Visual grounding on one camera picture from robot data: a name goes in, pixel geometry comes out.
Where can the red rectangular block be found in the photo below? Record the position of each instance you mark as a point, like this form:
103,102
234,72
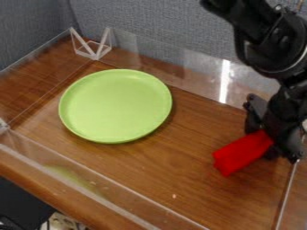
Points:
242,152

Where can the white power strip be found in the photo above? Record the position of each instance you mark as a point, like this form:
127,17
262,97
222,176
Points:
62,222

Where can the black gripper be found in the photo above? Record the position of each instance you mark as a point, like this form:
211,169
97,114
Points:
279,116

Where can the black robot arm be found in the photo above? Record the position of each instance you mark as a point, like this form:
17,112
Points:
270,36

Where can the clear acrylic enclosure wall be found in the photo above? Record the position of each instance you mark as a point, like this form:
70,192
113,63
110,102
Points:
157,183

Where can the light green plate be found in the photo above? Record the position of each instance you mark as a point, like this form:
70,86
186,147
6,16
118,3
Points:
115,106

